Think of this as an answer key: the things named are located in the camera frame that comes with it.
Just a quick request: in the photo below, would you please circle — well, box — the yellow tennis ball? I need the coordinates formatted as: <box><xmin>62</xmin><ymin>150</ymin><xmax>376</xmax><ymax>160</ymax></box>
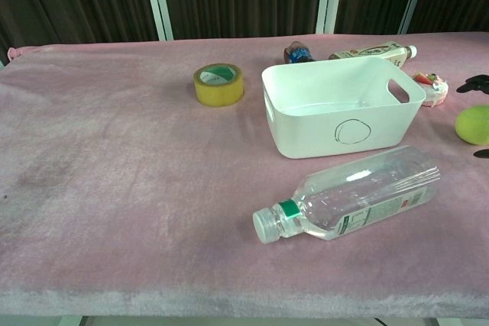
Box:
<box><xmin>455</xmin><ymin>105</ymin><xmax>489</xmax><ymax>146</ymax></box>

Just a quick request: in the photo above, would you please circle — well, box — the clear plastic water bottle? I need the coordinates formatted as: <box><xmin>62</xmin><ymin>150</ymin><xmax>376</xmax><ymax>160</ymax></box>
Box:
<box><xmin>252</xmin><ymin>145</ymin><xmax>442</xmax><ymax>245</ymax></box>

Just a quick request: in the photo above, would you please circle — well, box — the pink strawberry cake toy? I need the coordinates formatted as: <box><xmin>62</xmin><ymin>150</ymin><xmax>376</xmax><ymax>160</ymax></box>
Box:
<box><xmin>410</xmin><ymin>71</ymin><xmax>450</xmax><ymax>108</ymax></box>

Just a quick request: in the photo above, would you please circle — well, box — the yellow packing tape roll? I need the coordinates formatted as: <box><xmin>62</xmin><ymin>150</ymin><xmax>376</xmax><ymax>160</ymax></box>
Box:
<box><xmin>193</xmin><ymin>63</ymin><xmax>245</xmax><ymax>107</ymax></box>

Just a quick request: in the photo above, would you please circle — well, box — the pink plush table cloth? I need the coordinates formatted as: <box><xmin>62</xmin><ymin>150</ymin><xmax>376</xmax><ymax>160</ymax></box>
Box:
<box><xmin>0</xmin><ymin>31</ymin><xmax>489</xmax><ymax>319</ymax></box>

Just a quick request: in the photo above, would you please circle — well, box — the beige milk tea bottle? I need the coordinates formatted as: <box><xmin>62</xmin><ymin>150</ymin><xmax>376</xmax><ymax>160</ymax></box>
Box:
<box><xmin>328</xmin><ymin>40</ymin><xmax>419</xmax><ymax>69</ymax></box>

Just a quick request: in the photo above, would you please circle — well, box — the dark cola bottle blue label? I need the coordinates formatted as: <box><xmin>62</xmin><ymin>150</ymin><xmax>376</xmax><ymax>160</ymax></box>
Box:
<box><xmin>283</xmin><ymin>40</ymin><xmax>316</xmax><ymax>65</ymax></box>

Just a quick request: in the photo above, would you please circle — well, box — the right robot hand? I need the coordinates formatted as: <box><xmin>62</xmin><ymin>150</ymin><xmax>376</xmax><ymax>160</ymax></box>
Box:
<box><xmin>456</xmin><ymin>74</ymin><xmax>489</xmax><ymax>159</ymax></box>

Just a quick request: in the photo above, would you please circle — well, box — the white plastic basket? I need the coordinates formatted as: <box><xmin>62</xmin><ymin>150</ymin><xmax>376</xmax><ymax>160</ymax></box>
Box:
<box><xmin>261</xmin><ymin>55</ymin><xmax>426</xmax><ymax>160</ymax></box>

